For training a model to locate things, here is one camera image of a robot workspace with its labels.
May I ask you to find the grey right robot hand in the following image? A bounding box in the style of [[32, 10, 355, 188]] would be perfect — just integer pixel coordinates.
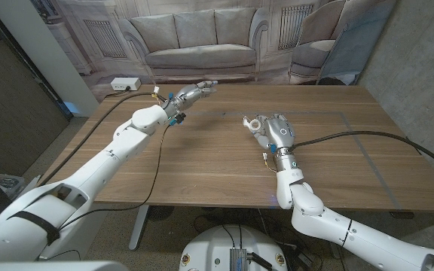
[[242, 113, 296, 151]]

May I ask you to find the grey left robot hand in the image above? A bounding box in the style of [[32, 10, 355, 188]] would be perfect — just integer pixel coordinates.
[[171, 80, 218, 110]]

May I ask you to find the clear tape roll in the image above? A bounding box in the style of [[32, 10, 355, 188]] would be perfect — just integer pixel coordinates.
[[247, 117, 265, 132]]

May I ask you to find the white power strip box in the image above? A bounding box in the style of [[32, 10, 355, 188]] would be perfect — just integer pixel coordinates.
[[110, 77, 142, 92]]

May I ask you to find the printed sofa room backdrop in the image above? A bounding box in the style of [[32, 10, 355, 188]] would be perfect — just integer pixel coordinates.
[[32, 0, 399, 102]]

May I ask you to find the blue-grey leaning board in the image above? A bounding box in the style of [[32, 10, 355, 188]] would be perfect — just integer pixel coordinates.
[[316, 0, 398, 86]]

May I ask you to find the black round floor object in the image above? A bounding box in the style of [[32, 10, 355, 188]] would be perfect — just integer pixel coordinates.
[[147, 206, 175, 222]]

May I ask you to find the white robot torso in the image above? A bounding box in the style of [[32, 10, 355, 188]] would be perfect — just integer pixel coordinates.
[[179, 224, 289, 271]]

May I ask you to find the white pillar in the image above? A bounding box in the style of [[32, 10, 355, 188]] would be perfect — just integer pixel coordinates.
[[0, 0, 100, 117]]

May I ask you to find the dark brown door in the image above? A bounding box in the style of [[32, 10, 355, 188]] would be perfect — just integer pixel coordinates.
[[0, 0, 71, 178]]

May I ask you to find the yellow wire with white connector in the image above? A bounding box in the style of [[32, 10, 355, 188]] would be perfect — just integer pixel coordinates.
[[151, 85, 167, 105], [261, 151, 278, 174]]

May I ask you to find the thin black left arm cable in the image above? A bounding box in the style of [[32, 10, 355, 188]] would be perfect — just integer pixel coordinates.
[[57, 123, 173, 231]]

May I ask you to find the black power strip cable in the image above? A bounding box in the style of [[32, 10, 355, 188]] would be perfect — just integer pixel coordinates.
[[105, 86, 132, 99]]

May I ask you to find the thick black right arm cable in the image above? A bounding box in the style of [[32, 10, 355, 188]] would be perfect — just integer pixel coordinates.
[[288, 130, 434, 178]]

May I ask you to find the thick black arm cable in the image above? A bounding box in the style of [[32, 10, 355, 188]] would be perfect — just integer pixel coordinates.
[[288, 130, 434, 178], [35, 91, 157, 187]]

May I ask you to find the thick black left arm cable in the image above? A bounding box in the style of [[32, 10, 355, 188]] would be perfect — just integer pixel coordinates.
[[35, 91, 157, 187]]

